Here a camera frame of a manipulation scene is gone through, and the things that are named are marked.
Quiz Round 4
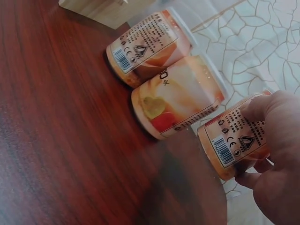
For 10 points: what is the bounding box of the person's right hand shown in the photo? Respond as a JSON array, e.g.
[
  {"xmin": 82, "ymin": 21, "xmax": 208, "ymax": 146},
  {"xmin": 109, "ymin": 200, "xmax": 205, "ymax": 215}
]
[{"xmin": 234, "ymin": 90, "xmax": 300, "ymax": 225}]

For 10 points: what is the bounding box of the orange white labelled can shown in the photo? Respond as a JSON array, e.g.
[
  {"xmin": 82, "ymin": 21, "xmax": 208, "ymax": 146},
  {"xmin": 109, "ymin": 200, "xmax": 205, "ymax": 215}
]
[
  {"xmin": 105, "ymin": 7, "xmax": 199, "ymax": 88},
  {"xmin": 130, "ymin": 54, "xmax": 229, "ymax": 141},
  {"xmin": 196, "ymin": 90, "xmax": 274, "ymax": 182}
]

